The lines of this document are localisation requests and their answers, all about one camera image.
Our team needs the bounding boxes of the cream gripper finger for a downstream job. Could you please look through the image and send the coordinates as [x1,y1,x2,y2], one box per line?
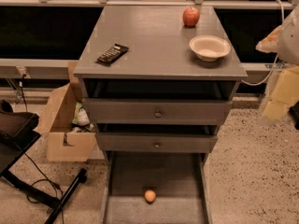
[255,26,281,53]
[263,65,299,121]

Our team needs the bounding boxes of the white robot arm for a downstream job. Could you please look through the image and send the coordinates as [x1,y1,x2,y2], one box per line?
[256,6,299,121]

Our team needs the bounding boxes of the grey top drawer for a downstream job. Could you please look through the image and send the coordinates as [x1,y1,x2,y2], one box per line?
[84,79,232,125]

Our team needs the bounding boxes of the grey metal railing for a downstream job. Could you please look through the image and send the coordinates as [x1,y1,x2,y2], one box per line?
[0,0,299,85]

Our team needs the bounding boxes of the cardboard box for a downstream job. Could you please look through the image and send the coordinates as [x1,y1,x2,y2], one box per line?
[36,62,104,161]

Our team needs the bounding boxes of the black floor cable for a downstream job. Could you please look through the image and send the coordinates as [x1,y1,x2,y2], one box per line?
[13,143,65,224]

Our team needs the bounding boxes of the red apple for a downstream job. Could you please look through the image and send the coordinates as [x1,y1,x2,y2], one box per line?
[182,7,200,27]

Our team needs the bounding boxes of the grey bottom drawer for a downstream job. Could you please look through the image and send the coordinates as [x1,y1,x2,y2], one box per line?
[100,152,213,224]

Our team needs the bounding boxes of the white green plush toy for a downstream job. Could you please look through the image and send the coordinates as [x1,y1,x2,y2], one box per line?
[72,103,90,126]

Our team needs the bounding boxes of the grey drawer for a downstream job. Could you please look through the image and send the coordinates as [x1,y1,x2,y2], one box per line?
[96,124,218,153]
[100,152,213,224]
[84,79,232,125]

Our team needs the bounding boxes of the grey drawer cabinet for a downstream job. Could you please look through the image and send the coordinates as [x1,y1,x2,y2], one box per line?
[73,5,249,224]

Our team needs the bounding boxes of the black stand with legs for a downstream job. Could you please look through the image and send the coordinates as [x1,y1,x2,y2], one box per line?
[0,100,87,224]

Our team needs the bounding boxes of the orange fruit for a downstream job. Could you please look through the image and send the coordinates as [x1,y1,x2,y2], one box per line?
[144,189,156,203]

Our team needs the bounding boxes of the white bowl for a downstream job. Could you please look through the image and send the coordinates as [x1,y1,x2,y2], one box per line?
[189,35,231,62]

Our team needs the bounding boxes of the black calculator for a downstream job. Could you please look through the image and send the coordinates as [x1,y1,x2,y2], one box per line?
[97,44,129,65]

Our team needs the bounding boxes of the grey middle drawer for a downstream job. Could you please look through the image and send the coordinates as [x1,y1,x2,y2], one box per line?
[96,124,218,153]

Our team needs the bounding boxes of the white hanging cable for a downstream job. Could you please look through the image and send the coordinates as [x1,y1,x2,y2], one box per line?
[241,0,287,87]

